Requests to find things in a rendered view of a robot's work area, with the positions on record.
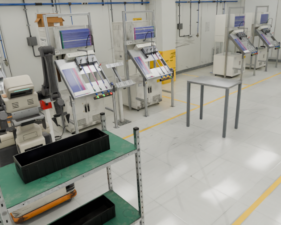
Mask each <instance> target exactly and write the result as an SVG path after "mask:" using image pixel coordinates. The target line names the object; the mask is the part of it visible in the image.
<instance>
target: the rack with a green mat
mask: <svg viewBox="0 0 281 225"><path fill-rule="evenodd" d="M100 119H101V127H102V131H103V132H105V133H106V134H108V135H109V143H110V149H109V150H107V151H105V152H102V153H100V154H97V155H95V156H92V157H90V158H87V159H85V160H82V161H80V162H78V163H75V164H73V165H71V166H68V167H66V168H63V169H61V170H58V171H56V172H54V173H51V174H49V175H46V176H44V177H42V178H39V179H37V180H35V181H32V182H30V183H27V184H25V183H24V181H23V180H22V178H21V177H20V176H19V174H18V173H17V170H16V166H15V163H11V164H9V165H6V166H4V167H1V168H0V225H12V224H11V221H10V218H9V215H8V214H9V213H12V212H14V211H16V210H18V209H20V208H22V207H24V206H26V205H28V204H30V203H32V202H34V201H37V200H38V199H40V198H43V197H45V196H47V195H49V194H51V193H53V192H55V191H57V190H59V189H62V188H64V187H66V186H68V185H70V184H72V183H74V182H76V181H78V180H80V179H83V178H85V177H87V176H89V175H91V174H93V173H95V172H97V171H99V170H102V169H104V168H106V169H107V180H108V188H109V191H107V192H106V193H104V194H102V195H105V196H106V197H107V198H108V199H109V200H110V201H111V202H113V203H114V204H115V212H116V216H115V217H114V218H112V219H111V220H109V221H107V222H106V223H104V224H103V225H135V224H136V223H138V222H140V225H145V217H144V203H143V188H142V173H141V150H140V136H139V128H138V127H134V128H133V135H134V144H132V143H130V142H128V141H126V140H124V139H123V138H121V137H119V136H117V135H115V134H113V133H111V132H109V131H107V128H106V120H105V113H104V112H101V113H100ZM133 154H135V161H136V180H137V194H138V207H139V210H137V209H136V208H134V207H133V206H132V205H131V204H129V203H128V202H127V201H126V200H124V199H123V198H122V197H121V196H119V195H118V194H117V193H116V192H114V191H113V185H112V173H111V165H112V164H114V163H116V162H118V161H120V160H122V159H124V158H126V157H128V156H131V155H133ZM100 196H101V195H100ZM100 196H98V197H100ZM98 197H96V198H98ZM96 198H94V199H96ZM94 199H93V200H94ZM91 201H92V200H91ZM91 201H89V202H91ZM89 202H87V203H89ZM87 203H85V204H87ZM85 204H83V205H82V206H84V205H85ZM82 206H80V207H82ZM80 207H78V208H80ZM78 208H76V209H78ZM76 209H74V210H76ZM74 210H73V211H74ZM71 212H72V211H71ZM71 212H69V213H71ZM69 213H67V214H69ZM67 214H65V215H67ZM65 215H64V216H65ZM62 217H63V216H62ZM62 217H60V218H62ZM60 218H58V219H60ZM58 219H56V220H58ZM56 220H54V221H56ZM54 221H53V222H54ZM53 222H51V223H53ZM51 223H49V224H51ZM49 224H47V225H49Z"/></svg>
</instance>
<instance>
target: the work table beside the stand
mask: <svg viewBox="0 0 281 225"><path fill-rule="evenodd" d="M191 83H193V84H199V85H201V91H200V118H199V119H200V120H202V116H203V92H204V85H205V86H210V87H216V88H223V89H226V91H225V103H224V116H223V134H222V137H223V138H225V137H226V129H227V112H228V100H229V89H230V88H232V87H234V86H236V85H238V94H237V104H236V118H235V129H238V122H239V112H240V98H241V88H242V81H240V80H233V79H224V78H217V77H210V76H204V75H202V76H199V77H197V78H194V79H191V80H188V81H187V108H186V126H187V127H189V126H190V84H191Z"/></svg>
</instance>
